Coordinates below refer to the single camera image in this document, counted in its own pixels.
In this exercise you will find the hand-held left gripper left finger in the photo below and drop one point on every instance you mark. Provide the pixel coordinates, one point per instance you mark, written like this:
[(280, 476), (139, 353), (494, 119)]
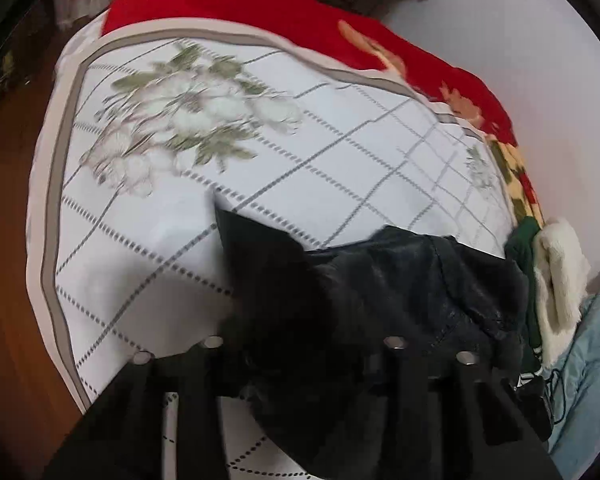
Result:
[(200, 385)]

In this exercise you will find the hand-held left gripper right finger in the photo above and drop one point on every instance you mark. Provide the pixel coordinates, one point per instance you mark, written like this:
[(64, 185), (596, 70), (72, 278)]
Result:
[(415, 395)]

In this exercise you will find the black leather jacket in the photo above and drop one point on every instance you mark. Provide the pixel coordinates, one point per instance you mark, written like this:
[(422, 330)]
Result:
[(380, 285)]

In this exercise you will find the light blue quilt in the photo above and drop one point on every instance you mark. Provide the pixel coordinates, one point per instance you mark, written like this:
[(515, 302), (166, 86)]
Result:
[(585, 360)]

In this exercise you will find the dark green folded garment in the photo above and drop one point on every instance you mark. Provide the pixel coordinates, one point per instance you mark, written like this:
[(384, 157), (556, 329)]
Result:
[(522, 245)]

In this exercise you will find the white fleece folded garment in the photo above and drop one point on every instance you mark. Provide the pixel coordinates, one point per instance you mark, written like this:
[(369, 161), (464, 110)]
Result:
[(560, 270)]

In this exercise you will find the white checked flower mat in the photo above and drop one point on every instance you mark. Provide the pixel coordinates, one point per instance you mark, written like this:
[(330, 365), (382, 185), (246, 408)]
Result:
[(280, 160)]

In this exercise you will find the red floral blanket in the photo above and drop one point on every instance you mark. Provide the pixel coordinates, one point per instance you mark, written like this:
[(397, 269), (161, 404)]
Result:
[(230, 10)]

